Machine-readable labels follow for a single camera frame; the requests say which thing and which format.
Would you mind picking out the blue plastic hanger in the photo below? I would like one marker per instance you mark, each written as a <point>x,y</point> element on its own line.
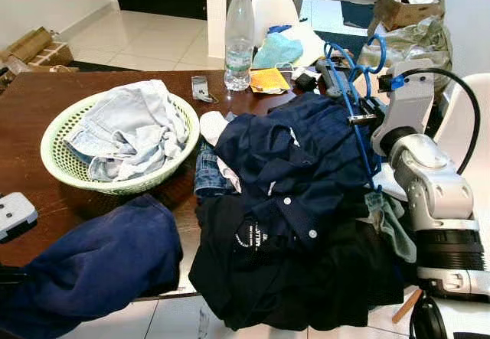
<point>381,44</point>
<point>344,86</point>

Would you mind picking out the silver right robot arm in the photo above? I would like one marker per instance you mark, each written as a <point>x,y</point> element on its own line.
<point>440,201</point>

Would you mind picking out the small black box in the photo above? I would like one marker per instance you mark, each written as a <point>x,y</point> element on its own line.
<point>306,82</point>

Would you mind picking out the olive plastic bag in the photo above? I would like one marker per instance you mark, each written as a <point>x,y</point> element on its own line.
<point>421,44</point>

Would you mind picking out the navy button shirt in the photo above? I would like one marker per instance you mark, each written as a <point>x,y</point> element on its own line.
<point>306,163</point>

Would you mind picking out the open cardboard box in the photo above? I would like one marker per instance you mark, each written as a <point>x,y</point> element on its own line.
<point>394,14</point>

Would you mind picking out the yellow orange packet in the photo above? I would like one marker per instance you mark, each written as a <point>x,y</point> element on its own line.
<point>269,81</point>

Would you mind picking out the teal plastic bag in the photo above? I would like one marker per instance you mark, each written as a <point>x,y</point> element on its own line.
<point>277,50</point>

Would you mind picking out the grey green cloth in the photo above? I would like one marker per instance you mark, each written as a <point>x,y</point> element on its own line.
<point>394,228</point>

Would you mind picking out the clear plastic water bottle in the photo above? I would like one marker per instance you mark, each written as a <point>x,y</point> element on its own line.
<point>239,48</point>

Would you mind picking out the white cloth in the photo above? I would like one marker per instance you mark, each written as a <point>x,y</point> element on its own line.
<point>214,128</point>

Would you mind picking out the small silver pouch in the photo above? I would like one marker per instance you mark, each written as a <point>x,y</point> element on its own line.
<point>201,88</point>

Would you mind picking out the blue checked cloth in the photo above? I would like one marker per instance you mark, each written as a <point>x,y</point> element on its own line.
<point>208,172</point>

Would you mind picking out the light blue jeans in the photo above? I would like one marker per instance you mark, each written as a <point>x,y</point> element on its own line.
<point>130,125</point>

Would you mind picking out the green plastic basket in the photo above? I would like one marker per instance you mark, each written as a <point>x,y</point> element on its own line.
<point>69,172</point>

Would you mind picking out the flat brown cardboard box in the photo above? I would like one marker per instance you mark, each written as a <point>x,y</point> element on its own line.
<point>57,54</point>
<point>27,44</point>

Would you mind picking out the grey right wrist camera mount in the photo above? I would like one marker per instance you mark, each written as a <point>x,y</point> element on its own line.
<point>409,102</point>

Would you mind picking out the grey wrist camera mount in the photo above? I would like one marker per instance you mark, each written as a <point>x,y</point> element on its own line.
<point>409,102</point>
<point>15,215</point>

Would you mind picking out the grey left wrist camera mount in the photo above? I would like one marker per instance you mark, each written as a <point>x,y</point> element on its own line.
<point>15,215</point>

